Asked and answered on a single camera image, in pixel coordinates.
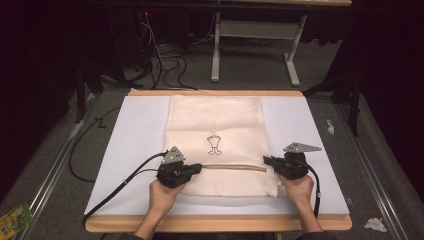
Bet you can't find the green yellow packet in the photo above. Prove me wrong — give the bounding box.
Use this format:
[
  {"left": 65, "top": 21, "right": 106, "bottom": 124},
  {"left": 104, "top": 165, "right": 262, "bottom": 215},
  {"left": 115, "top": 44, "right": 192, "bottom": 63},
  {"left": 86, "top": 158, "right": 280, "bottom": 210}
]
[{"left": 0, "top": 202, "right": 35, "bottom": 240}]

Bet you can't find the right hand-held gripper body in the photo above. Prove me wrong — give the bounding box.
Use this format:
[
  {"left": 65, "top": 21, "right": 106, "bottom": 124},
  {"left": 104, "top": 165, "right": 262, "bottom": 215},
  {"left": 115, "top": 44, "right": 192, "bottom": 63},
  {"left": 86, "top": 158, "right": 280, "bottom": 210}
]
[{"left": 274, "top": 142, "right": 323, "bottom": 181}]

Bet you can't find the large crumpled white scrap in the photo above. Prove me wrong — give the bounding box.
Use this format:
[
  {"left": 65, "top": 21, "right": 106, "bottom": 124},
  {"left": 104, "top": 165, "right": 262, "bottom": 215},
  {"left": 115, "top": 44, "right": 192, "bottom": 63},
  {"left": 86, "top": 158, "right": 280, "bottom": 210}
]
[{"left": 363, "top": 217, "right": 388, "bottom": 233}]

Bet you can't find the white table mat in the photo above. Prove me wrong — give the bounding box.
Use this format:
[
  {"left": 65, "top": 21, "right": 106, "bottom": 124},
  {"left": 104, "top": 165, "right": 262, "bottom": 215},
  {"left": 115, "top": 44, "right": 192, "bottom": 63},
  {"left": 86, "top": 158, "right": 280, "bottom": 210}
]
[{"left": 83, "top": 95, "right": 350, "bottom": 216}]

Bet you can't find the thick black gripper cable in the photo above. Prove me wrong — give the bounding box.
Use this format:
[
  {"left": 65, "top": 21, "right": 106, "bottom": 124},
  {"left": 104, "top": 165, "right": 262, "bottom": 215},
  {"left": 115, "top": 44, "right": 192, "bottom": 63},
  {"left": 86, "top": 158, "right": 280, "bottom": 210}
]
[{"left": 81, "top": 151, "right": 168, "bottom": 228}]

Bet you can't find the long black floor cable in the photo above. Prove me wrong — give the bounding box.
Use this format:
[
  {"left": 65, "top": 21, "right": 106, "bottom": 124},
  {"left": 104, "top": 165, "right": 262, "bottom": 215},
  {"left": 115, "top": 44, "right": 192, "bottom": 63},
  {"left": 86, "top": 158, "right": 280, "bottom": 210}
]
[{"left": 68, "top": 105, "right": 122, "bottom": 184}]

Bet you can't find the black stand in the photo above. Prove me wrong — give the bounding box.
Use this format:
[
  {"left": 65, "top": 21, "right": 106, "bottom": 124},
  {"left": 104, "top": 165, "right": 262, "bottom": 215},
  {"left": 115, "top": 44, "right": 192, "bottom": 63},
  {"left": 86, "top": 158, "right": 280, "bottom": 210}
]
[
  {"left": 302, "top": 71, "right": 364, "bottom": 138},
  {"left": 73, "top": 58, "right": 105, "bottom": 125}
]

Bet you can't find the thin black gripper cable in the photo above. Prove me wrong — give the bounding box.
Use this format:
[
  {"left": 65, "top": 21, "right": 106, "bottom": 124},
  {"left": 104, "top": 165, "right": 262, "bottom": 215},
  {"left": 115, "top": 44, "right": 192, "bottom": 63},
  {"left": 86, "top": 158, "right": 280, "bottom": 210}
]
[{"left": 124, "top": 168, "right": 159, "bottom": 184}]

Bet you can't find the person's right hand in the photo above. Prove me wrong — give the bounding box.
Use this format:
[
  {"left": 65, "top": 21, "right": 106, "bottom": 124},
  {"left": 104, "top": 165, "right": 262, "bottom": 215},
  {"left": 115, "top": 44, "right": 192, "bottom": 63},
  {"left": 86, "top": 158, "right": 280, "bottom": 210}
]
[{"left": 277, "top": 174, "right": 315, "bottom": 209}]

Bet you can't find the white metal desk frame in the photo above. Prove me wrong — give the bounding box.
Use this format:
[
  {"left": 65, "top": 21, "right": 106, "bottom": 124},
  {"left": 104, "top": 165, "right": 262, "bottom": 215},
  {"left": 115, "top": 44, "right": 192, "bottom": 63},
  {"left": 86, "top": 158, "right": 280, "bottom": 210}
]
[{"left": 210, "top": 0, "right": 353, "bottom": 88}]

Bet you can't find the cream mesh laundry bag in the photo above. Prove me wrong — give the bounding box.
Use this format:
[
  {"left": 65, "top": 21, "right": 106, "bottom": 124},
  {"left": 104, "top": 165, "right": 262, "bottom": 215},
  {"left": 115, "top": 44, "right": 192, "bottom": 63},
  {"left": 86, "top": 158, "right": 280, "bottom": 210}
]
[{"left": 163, "top": 95, "right": 280, "bottom": 198}]

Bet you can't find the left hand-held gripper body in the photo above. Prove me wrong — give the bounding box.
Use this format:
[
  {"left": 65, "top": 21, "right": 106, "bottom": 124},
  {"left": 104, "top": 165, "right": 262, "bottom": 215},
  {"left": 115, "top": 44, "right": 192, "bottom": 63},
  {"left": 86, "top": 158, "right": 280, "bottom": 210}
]
[{"left": 156, "top": 145, "right": 194, "bottom": 189}]

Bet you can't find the white floor cable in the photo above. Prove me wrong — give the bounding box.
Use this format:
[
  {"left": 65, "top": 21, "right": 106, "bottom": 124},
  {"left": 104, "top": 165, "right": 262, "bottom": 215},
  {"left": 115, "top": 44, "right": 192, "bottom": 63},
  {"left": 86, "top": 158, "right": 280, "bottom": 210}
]
[{"left": 142, "top": 13, "right": 175, "bottom": 76}]

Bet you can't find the black floor cable bundle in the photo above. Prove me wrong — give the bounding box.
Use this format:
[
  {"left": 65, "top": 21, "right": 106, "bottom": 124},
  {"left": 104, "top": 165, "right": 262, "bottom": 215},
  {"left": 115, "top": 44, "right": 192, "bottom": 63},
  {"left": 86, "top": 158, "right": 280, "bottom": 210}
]
[{"left": 126, "top": 43, "right": 198, "bottom": 92}]

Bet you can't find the aluminium floor rail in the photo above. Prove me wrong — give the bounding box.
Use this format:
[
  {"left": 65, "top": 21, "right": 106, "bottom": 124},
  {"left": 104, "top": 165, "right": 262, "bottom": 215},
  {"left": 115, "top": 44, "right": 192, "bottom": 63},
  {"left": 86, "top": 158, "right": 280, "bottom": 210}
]
[
  {"left": 334, "top": 102, "right": 405, "bottom": 240},
  {"left": 14, "top": 91, "right": 103, "bottom": 240}
]

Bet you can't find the person's left hand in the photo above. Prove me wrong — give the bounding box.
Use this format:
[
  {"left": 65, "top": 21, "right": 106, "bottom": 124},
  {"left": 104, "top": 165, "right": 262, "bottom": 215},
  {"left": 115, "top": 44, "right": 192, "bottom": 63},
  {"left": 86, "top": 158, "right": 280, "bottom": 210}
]
[{"left": 148, "top": 179, "right": 188, "bottom": 215}]

